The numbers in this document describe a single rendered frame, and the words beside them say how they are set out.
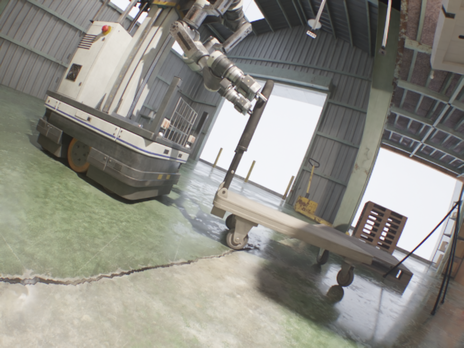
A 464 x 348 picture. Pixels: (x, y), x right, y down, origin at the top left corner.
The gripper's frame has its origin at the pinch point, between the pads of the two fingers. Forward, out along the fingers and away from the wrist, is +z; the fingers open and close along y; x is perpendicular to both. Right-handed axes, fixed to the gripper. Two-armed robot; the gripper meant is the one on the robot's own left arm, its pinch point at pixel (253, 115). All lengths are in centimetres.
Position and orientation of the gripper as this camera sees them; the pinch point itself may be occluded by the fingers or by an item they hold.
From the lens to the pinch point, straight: 132.1
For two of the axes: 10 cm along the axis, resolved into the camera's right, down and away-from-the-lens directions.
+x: 6.9, -7.3, -0.1
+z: 7.3, 6.8, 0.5
